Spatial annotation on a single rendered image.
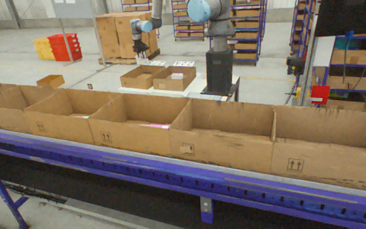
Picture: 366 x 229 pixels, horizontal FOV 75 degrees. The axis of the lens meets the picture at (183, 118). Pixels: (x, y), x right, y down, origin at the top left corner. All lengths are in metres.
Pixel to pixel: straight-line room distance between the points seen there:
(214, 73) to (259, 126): 0.85
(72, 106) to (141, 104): 0.50
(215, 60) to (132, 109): 0.81
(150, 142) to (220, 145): 0.30
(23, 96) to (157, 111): 0.97
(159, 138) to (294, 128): 0.60
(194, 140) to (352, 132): 0.66
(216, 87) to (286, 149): 1.16
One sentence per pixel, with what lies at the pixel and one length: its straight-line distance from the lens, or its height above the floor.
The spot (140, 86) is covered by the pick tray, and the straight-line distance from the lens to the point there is 2.17.
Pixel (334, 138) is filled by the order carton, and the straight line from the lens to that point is 1.22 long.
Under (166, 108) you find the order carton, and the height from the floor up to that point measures 0.98.
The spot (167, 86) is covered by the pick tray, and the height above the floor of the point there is 0.79.
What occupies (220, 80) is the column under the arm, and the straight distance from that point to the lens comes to 1.91.
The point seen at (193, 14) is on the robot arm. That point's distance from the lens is 1.70.
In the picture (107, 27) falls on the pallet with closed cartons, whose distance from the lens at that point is 6.01.
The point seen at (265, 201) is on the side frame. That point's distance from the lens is 1.00.
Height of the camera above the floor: 1.54
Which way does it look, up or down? 29 degrees down
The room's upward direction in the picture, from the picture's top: 5 degrees counter-clockwise
